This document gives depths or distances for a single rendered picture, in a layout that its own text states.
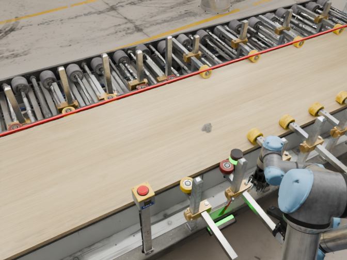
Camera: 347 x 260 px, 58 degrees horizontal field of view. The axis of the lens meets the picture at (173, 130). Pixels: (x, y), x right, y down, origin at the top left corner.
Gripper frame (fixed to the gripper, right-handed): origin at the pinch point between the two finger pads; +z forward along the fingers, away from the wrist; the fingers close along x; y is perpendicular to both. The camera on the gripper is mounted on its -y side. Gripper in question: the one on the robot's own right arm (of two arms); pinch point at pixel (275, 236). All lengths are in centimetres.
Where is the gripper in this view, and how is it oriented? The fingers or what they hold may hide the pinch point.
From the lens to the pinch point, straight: 166.5
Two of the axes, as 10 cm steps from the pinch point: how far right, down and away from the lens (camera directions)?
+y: 4.9, 6.3, -6.1
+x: 8.7, -3.3, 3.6
